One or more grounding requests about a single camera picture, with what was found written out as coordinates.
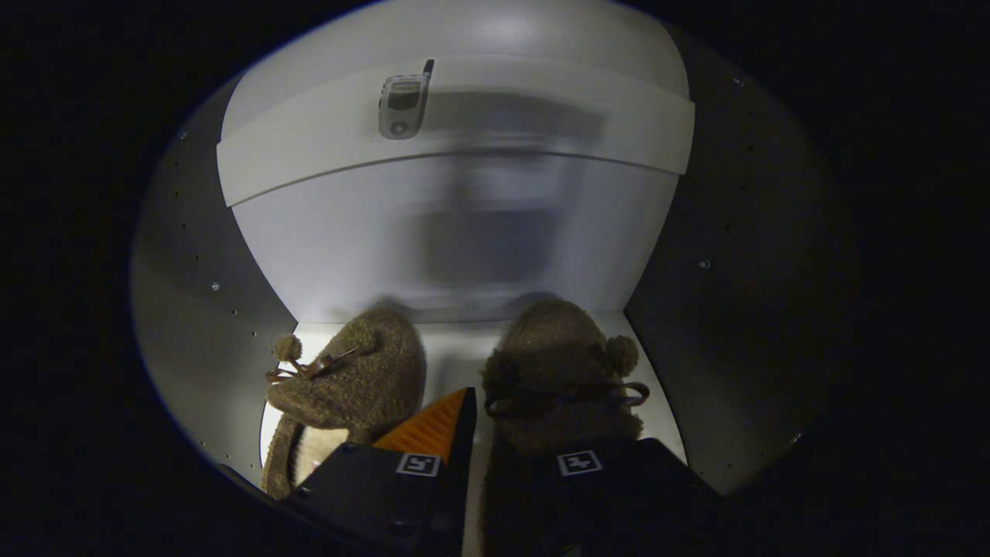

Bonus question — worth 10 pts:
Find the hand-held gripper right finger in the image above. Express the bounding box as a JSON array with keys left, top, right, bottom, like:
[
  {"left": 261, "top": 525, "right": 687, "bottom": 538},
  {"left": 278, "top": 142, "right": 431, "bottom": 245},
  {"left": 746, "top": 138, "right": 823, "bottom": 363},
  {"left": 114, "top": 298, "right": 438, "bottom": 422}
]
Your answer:
[{"left": 534, "top": 437, "right": 722, "bottom": 557}]

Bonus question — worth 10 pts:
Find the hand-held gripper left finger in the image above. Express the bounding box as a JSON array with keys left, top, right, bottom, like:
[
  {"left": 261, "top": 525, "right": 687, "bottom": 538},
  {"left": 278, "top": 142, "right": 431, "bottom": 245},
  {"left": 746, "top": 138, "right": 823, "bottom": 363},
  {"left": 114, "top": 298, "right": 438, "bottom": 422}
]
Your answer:
[{"left": 282, "top": 387, "right": 478, "bottom": 557}]

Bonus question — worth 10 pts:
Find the grey shoe cabinet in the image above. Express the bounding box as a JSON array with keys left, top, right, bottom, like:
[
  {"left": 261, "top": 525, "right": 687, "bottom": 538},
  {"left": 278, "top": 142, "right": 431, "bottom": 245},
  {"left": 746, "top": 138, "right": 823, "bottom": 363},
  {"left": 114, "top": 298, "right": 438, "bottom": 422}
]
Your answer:
[{"left": 130, "top": 0, "right": 844, "bottom": 504}]

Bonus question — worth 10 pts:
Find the brown fuzzy slipper shoe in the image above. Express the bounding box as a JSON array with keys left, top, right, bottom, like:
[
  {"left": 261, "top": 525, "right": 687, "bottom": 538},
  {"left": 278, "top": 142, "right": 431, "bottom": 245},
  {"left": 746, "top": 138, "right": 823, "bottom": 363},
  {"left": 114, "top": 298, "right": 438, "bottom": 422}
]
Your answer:
[
  {"left": 480, "top": 300, "right": 652, "bottom": 557},
  {"left": 261, "top": 308, "right": 428, "bottom": 500}
]

